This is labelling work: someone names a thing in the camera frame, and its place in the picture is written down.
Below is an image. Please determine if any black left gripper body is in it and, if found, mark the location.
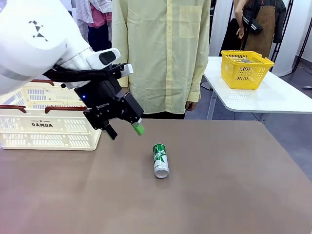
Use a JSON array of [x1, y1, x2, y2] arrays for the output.
[[74, 80, 129, 121]]

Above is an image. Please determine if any green soda can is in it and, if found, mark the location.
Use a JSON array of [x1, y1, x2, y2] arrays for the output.
[[152, 143, 170, 178]]

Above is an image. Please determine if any person's left forearm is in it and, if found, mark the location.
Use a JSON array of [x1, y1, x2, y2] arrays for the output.
[[186, 56, 210, 102]]

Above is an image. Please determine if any cream plastic shopping basket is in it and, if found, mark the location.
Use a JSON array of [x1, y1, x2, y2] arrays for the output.
[[0, 79, 102, 151]]

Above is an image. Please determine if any yellow plastic basket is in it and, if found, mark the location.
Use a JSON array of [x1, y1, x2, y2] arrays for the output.
[[220, 50, 275, 90]]

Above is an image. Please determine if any person in yellow shirt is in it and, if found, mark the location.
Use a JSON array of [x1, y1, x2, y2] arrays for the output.
[[111, 0, 212, 120]]

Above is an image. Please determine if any dark blue garment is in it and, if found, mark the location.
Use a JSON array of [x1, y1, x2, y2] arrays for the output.
[[87, 24, 113, 53]]

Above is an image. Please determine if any pink shirt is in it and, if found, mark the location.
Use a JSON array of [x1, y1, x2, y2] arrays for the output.
[[88, 3, 108, 29]]

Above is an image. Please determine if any white checked shirt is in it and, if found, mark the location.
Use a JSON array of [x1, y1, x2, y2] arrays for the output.
[[75, 0, 113, 34]]

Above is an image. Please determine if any black hanging garment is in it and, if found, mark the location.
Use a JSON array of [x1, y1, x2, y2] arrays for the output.
[[220, 18, 244, 51]]

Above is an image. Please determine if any white table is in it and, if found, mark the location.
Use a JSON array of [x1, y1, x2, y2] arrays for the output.
[[202, 56, 312, 120]]

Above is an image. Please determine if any mannequin with brown apron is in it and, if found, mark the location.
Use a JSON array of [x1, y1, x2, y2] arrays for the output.
[[234, 0, 287, 58]]

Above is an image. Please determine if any black tripod stand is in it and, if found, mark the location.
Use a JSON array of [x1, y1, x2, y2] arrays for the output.
[[270, 0, 294, 71], [291, 0, 312, 73]]

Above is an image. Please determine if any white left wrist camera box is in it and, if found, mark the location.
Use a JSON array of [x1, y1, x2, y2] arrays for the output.
[[118, 63, 134, 79]]

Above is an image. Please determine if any brown basket handle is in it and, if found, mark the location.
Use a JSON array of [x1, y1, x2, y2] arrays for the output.
[[30, 79, 55, 86], [0, 104, 88, 114]]

